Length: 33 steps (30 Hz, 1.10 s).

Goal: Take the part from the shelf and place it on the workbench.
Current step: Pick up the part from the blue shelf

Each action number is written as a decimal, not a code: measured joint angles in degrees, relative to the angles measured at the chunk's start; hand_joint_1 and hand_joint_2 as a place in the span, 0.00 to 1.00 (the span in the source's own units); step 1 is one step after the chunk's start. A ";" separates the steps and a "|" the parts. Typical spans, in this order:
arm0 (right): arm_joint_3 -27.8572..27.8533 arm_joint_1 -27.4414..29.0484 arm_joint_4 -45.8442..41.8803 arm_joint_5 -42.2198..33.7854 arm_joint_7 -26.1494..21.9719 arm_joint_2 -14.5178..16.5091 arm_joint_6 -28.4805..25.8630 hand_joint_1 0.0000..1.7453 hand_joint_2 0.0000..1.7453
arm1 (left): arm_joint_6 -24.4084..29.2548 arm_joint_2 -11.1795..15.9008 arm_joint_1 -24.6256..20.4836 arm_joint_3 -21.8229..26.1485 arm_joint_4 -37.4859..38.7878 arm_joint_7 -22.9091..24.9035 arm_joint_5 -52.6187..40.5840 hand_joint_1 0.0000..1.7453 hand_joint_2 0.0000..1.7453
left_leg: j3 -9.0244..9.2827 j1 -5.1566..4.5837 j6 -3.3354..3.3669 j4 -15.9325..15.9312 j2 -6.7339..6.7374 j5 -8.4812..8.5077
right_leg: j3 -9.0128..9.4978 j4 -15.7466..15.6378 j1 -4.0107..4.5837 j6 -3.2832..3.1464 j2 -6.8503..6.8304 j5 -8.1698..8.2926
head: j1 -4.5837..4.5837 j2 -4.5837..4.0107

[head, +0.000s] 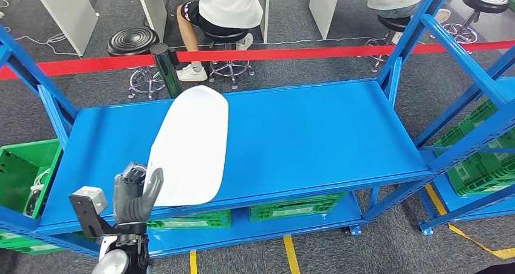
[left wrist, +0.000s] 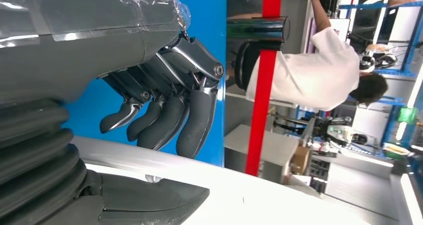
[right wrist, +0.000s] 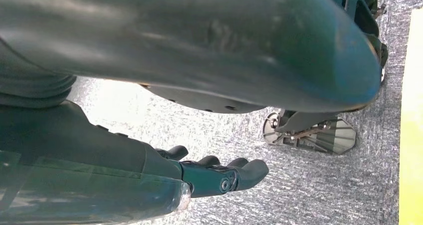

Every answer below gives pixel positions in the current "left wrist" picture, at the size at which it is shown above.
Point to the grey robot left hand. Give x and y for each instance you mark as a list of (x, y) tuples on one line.
[(82, 35)]

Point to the seated person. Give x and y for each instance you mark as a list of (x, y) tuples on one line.
[(304, 74)]

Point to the grey cabinet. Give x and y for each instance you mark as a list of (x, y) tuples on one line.
[(281, 150)]

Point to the dark glossy barrier post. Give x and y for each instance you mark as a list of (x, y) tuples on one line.
[(257, 31)]

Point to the white and black headset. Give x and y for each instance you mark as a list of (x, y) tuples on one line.
[(366, 65)]

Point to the long ceiling light strip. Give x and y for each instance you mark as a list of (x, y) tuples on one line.
[(417, 91), (413, 203)]

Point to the brown cardboard box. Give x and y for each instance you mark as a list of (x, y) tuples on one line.
[(300, 160)]

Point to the green hanging sign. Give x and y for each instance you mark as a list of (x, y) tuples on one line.
[(407, 115)]

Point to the blue metal shelf rack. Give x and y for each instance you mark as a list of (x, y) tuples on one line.
[(363, 6), (208, 12)]

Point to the white device with green light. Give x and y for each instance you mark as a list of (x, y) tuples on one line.
[(343, 132)]

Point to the red barrier belt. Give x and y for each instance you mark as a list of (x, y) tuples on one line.
[(261, 117), (272, 0)]

